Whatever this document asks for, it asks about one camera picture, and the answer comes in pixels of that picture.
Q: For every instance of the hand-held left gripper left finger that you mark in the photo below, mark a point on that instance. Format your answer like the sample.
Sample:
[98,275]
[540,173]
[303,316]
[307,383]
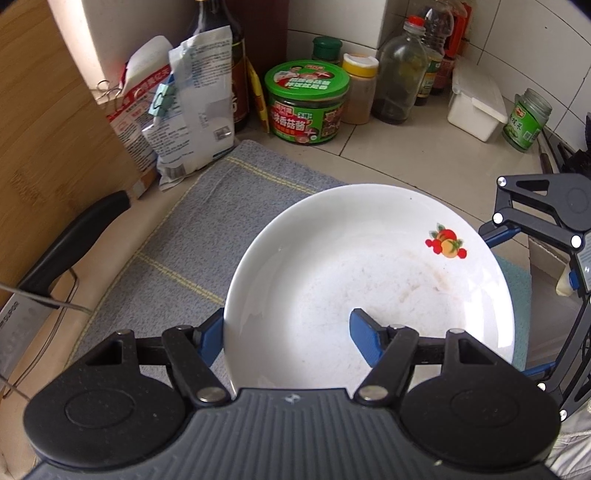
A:
[211,339]

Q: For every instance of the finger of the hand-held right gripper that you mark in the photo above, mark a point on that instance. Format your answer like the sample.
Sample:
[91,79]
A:
[501,233]
[575,360]

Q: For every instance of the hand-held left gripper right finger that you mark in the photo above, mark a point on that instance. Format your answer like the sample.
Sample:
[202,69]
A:
[367,339]

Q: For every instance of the white plate with fruit print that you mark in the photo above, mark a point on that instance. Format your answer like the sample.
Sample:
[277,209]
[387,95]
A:
[346,277]

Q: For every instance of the black stove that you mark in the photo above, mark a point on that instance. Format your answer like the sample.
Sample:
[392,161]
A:
[575,147]

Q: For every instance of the teal cloth mat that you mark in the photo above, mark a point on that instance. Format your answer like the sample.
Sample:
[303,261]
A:
[519,300]

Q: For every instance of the white jacket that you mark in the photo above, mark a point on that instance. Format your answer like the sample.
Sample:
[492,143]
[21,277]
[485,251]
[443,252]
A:
[575,438]

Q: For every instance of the green glass jar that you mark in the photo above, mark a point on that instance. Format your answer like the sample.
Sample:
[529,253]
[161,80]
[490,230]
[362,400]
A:
[524,122]

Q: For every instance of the grey checked cloth mat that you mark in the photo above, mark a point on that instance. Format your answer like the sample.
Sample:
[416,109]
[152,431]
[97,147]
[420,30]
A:
[198,240]

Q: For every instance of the white plastic box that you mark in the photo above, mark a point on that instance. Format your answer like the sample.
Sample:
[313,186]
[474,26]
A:
[475,106]

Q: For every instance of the green labelled dark bottle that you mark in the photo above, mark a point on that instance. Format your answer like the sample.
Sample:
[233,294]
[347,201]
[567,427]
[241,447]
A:
[434,69]

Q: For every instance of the clear glass bottle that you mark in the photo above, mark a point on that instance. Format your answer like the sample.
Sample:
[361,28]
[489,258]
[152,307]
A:
[399,78]

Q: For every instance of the red labelled bottle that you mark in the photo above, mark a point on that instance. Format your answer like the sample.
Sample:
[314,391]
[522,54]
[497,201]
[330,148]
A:
[455,50]

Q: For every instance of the yellow lidded spice jar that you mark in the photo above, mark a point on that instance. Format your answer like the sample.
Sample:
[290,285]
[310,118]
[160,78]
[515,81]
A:
[360,92]

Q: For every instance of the white printed plastic bag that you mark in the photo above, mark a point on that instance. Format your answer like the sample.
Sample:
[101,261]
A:
[198,115]

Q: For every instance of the red and white bag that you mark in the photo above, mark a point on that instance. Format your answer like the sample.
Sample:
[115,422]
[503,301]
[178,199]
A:
[134,124]

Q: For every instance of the green lidded sauce jar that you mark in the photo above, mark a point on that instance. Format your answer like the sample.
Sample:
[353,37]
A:
[304,106]

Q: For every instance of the yellow packet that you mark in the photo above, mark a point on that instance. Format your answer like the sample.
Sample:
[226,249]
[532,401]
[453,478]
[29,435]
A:
[259,101]

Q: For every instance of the teal binder clips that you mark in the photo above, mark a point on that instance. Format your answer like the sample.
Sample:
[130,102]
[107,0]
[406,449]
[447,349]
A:
[164,97]

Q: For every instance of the green capped small bottle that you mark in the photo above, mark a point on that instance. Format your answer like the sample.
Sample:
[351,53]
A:
[327,48]

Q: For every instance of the wooden cutting board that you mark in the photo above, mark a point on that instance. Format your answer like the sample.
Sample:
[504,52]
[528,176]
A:
[51,138]

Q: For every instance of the dark soy sauce bottle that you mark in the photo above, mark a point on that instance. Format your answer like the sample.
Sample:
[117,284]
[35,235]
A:
[235,69]

